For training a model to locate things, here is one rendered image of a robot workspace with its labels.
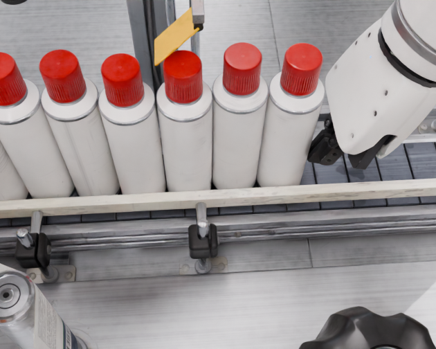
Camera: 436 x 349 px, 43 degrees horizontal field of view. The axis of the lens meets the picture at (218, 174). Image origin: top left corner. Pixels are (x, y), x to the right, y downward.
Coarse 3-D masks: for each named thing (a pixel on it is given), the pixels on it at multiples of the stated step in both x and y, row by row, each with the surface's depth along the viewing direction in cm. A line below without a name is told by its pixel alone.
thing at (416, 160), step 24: (408, 144) 68; (432, 144) 68; (312, 168) 66; (336, 168) 66; (384, 168) 66; (408, 168) 66; (432, 168) 66; (120, 192) 64; (48, 216) 62; (72, 216) 62; (96, 216) 62; (120, 216) 62; (144, 216) 62; (168, 216) 62; (192, 216) 63
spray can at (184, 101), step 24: (168, 72) 46; (192, 72) 46; (168, 96) 49; (192, 96) 48; (168, 120) 50; (192, 120) 50; (168, 144) 54; (192, 144) 53; (168, 168) 58; (192, 168) 57
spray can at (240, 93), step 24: (240, 48) 48; (240, 72) 47; (216, 96) 51; (240, 96) 50; (264, 96) 51; (216, 120) 53; (240, 120) 51; (216, 144) 57; (240, 144) 55; (216, 168) 60; (240, 168) 58
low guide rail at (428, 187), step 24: (168, 192) 60; (192, 192) 60; (216, 192) 60; (240, 192) 60; (264, 192) 60; (288, 192) 60; (312, 192) 60; (336, 192) 60; (360, 192) 60; (384, 192) 61; (408, 192) 61; (432, 192) 62; (0, 216) 60; (24, 216) 60
